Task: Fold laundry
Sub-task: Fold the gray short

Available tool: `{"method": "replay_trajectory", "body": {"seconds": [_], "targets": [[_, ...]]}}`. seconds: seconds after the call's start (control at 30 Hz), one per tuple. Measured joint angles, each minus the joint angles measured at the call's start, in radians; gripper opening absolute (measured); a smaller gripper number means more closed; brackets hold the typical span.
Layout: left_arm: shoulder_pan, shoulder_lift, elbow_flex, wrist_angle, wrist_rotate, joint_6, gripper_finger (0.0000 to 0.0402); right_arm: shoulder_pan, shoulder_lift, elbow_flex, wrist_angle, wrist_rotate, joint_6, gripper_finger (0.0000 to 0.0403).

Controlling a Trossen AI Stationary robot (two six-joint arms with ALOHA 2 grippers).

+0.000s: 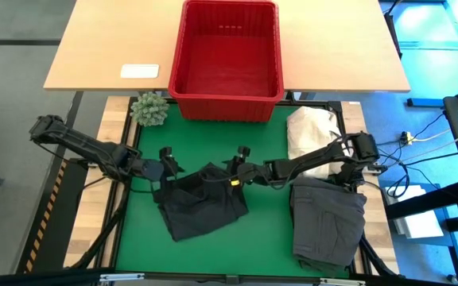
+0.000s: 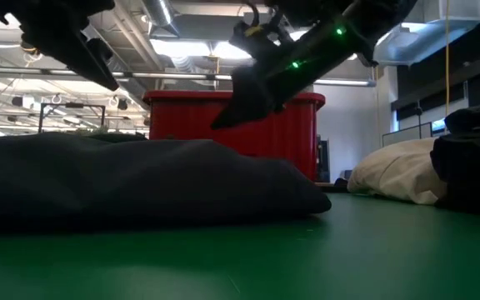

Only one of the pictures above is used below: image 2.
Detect black metal frame stand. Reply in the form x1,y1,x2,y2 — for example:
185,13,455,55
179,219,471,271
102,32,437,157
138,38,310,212
37,102,107,135

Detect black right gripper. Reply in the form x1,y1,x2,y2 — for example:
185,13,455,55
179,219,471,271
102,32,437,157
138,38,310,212
209,20,349,131

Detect grey partition panel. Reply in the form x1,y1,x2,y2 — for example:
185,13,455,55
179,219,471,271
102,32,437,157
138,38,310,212
381,122,434,147

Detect red plastic bin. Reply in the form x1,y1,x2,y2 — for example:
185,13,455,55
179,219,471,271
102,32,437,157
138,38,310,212
142,90,327,183

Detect long ceiling light tube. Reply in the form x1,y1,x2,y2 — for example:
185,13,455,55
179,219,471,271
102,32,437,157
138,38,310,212
0,66,377,88

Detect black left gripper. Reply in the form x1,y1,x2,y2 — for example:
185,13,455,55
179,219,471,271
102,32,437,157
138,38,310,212
17,0,120,92

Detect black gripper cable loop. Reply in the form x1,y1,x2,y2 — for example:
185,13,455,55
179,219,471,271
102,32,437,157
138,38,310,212
242,2,286,37

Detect silver ventilation duct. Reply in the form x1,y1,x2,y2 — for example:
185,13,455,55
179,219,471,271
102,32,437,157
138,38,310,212
141,0,181,38

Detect black shorts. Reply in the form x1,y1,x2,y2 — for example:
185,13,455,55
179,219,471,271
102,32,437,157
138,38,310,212
0,132,333,235

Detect cream garment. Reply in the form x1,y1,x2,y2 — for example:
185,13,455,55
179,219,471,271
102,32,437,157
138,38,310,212
347,137,449,206

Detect dark grey garment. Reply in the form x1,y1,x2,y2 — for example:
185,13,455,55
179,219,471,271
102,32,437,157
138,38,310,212
429,97,480,168

